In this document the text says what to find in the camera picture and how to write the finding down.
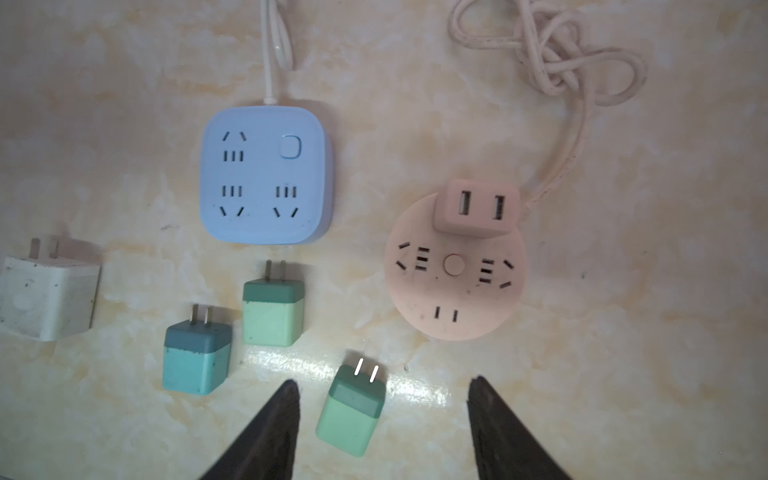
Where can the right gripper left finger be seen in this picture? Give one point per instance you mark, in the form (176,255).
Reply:
(266,447)

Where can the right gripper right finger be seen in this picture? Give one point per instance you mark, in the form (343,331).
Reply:
(504,448)

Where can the green plug adapter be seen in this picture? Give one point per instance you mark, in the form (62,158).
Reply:
(353,407)
(273,309)

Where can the teal plug adapter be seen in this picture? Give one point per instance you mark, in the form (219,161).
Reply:
(196,354)

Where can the pink plug adapter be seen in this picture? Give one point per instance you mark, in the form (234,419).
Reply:
(477,208)

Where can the white plug adapter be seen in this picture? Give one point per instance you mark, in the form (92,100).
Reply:
(46,296)

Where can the pink round power strip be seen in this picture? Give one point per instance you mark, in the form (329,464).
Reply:
(452,287)

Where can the blue square power strip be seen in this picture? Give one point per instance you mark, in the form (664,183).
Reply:
(266,176)

